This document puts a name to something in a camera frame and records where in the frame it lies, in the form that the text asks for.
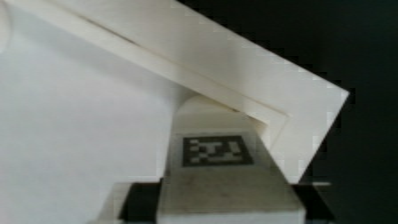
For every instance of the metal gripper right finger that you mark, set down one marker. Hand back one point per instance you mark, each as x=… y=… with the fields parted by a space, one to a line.
x=320 y=213

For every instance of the white table leg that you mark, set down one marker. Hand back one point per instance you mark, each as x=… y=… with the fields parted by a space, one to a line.
x=225 y=187

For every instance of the white square tabletop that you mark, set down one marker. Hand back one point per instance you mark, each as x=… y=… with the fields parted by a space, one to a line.
x=105 y=61

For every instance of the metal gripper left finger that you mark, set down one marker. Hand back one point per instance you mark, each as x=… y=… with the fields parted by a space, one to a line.
x=130 y=204

